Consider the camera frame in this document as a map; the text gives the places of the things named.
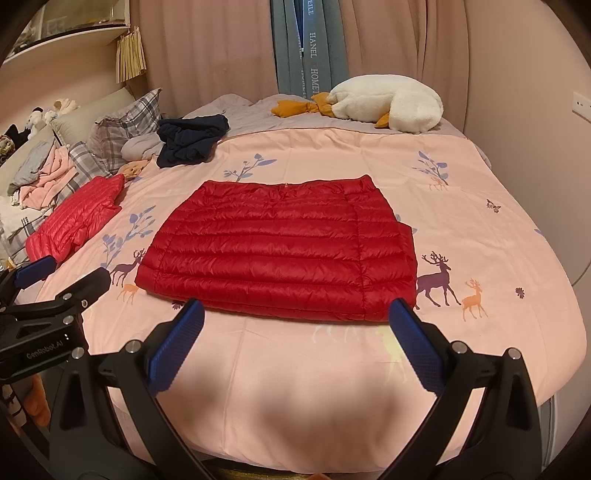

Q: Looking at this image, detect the white printed cloth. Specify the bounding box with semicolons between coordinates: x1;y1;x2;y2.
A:
0;194;42;260

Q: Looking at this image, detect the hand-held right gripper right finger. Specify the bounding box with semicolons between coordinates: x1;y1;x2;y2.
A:
379;298;543;480

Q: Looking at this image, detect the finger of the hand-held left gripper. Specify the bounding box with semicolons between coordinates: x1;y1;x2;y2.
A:
0;256;57;301
16;268;112;325

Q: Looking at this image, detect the teal pillow with lettering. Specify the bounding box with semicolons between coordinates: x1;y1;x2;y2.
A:
270;0;349;100

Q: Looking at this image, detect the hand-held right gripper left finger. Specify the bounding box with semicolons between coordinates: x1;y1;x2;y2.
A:
44;299;218;480

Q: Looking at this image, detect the white wall shelf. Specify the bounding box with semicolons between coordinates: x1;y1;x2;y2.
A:
0;0;131;63

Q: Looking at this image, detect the small orange plush toy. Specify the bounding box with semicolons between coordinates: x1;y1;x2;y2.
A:
117;161;151;182

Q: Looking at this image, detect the light grey cloth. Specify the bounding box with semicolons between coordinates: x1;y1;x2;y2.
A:
121;135;164;161

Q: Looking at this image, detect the small grey plaid pillow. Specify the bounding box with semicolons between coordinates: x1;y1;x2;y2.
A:
60;141;114;195

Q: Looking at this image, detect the pink clothing pile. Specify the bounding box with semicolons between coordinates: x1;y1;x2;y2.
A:
18;147;77;209

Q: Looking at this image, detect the large grey plaid pillow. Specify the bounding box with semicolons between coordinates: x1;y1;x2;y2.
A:
88;89;163;171

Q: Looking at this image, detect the red down jacket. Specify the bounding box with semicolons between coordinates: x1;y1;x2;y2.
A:
135;178;419;323

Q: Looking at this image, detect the pink deer print blanket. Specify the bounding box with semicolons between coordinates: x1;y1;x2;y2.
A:
37;127;583;467

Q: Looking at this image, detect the pink curtain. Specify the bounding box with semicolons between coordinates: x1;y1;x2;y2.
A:
131;0;280;116
344;0;467;125

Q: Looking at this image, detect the coral pink down jacket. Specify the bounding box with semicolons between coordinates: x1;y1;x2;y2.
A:
25;174;126;263

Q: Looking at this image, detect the black and white plush dog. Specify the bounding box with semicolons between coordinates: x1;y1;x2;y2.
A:
28;108;51;139

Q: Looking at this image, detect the grey garment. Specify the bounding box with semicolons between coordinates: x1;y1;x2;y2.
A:
8;141;56;195

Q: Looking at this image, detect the white goose plush toy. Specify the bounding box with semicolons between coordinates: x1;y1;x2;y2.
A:
271;75;444;136

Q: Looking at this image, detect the grey bed sheet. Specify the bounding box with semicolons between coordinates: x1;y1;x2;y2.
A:
182;93;492;167

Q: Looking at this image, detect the yellow tassel hanging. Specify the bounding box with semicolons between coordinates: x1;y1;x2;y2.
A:
116;28;147;84

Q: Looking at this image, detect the orange cloth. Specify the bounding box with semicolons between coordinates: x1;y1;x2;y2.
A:
17;374;52;431

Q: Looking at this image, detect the navy blue clothing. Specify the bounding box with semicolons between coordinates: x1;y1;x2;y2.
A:
156;114;230;169

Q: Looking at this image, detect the black plush toy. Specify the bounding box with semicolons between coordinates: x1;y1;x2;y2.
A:
0;124;31;163

